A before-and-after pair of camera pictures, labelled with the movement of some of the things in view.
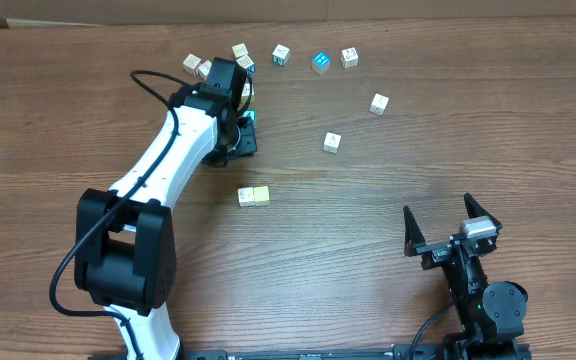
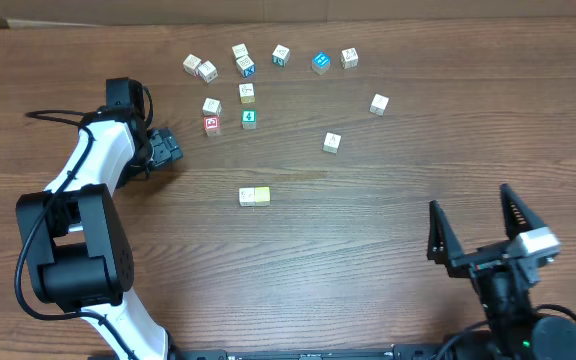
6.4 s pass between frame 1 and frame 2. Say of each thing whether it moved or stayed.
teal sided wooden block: stayed
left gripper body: moved
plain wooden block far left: stayed
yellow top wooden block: stayed
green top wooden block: stayed
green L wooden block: stayed
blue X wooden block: stayed
